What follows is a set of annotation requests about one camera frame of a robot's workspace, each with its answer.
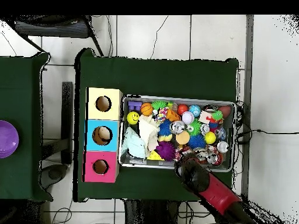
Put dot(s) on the purple spiky toy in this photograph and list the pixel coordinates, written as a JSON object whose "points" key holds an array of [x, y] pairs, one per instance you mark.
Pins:
{"points": [[165, 150]]}

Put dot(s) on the dark green table cloth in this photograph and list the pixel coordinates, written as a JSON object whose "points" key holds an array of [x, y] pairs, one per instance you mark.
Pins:
{"points": [[151, 77], [21, 93]]}

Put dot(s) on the blue globe ball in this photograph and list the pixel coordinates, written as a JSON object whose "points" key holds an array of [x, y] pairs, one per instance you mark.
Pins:
{"points": [[194, 110]]}

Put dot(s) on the light blue cloth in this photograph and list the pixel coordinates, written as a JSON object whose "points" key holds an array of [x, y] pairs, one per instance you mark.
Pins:
{"points": [[133, 143]]}

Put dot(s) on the shallow clear mesh bin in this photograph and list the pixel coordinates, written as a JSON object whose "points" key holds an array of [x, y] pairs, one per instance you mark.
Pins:
{"points": [[130, 162]]}

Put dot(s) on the grey stand foot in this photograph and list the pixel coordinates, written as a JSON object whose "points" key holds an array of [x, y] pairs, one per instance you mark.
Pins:
{"points": [[55, 175]]}

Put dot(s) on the yellow smiley ball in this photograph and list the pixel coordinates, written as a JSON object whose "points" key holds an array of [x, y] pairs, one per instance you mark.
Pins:
{"points": [[133, 117]]}

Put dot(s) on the cream cloth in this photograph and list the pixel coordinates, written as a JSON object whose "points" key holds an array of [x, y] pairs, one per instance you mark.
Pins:
{"points": [[146, 129]]}

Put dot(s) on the white baseball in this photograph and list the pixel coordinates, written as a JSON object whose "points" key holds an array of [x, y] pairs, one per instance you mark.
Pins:
{"points": [[188, 117]]}

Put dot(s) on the purple bowl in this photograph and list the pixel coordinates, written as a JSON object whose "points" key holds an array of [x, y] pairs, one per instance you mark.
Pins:
{"points": [[7, 140]]}

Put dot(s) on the crushed silver can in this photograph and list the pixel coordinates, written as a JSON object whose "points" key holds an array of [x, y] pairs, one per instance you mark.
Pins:
{"points": [[177, 127]]}

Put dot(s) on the small orange basketball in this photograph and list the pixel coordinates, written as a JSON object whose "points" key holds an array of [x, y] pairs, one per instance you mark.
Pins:
{"points": [[146, 109]]}

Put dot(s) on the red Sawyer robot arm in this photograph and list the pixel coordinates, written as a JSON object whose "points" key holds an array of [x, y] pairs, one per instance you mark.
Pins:
{"points": [[219, 193]]}

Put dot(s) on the black chair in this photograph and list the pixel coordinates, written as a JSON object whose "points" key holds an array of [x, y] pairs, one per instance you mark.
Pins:
{"points": [[51, 29]]}

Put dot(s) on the wooden box with three holes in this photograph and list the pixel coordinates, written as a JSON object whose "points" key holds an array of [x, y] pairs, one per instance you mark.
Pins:
{"points": [[102, 116]]}

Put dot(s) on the blue spiky ball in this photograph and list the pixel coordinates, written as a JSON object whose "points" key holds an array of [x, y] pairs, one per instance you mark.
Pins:
{"points": [[196, 141]]}

